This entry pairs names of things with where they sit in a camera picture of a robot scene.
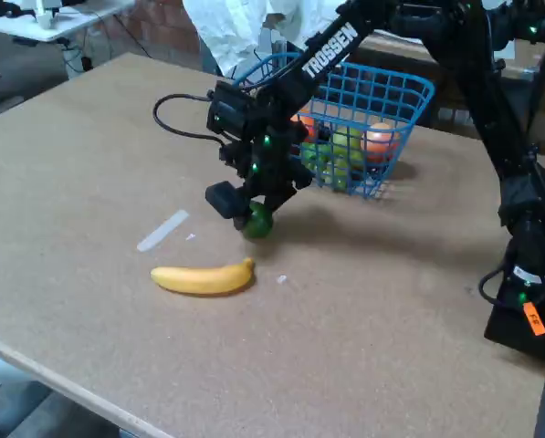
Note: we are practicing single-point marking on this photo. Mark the yellow toy banana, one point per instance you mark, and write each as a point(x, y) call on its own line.
point(199, 279)

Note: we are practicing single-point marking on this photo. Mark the light green toy pear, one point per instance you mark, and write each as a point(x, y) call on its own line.
point(347, 143)

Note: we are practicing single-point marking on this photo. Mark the orange toy fruit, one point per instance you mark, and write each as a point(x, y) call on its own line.
point(307, 128)

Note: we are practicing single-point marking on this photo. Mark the long white tape strip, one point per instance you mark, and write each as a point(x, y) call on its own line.
point(162, 230)

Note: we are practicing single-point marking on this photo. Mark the orange label tag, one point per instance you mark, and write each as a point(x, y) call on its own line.
point(534, 318)

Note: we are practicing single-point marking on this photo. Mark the round green toy fruit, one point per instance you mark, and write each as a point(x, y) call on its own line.
point(259, 226)

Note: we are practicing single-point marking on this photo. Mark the orange-red toy pomegranate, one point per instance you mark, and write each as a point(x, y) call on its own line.
point(380, 141)

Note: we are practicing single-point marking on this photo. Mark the person in white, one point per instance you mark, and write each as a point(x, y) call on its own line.
point(226, 27)

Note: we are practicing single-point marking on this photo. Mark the wooden background bench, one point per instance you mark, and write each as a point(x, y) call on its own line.
point(390, 45)

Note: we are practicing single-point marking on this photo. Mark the white background desk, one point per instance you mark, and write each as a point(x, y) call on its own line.
point(48, 23)

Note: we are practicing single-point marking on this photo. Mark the green toy grapes bunch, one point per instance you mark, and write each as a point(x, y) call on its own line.
point(327, 171)

